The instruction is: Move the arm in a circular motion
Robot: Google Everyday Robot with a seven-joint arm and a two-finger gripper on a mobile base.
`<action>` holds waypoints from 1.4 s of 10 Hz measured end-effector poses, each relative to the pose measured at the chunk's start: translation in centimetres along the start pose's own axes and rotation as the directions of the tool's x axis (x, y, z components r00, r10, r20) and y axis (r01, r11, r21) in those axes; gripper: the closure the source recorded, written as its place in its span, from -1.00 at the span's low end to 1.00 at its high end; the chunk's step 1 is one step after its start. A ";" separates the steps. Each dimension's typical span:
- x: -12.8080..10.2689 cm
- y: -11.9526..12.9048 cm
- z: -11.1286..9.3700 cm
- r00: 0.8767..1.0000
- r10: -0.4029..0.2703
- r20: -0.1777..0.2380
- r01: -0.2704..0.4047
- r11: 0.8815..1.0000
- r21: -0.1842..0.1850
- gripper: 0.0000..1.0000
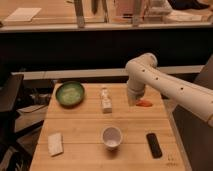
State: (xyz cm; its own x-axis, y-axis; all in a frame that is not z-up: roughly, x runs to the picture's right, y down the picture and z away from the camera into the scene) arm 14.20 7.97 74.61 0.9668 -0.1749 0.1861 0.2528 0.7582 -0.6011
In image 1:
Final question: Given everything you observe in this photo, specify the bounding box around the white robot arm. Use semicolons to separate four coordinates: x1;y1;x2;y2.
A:
125;53;213;127

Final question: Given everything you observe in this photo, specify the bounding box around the orange carrot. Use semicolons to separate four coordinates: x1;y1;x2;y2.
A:
136;99;153;107

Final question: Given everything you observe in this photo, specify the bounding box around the white bottle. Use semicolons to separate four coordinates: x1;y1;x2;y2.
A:
100;87;112;114

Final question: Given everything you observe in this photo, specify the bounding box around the black remote control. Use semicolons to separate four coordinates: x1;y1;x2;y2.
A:
146;133;162;159

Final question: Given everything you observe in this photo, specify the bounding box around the white cup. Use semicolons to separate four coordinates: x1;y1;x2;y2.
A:
101;126;123;150

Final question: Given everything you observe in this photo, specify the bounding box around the green bowl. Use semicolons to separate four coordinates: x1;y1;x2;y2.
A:
55;81;85;107

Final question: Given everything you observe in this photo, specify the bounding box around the white paper on counter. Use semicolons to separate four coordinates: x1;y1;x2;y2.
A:
3;7;41;22

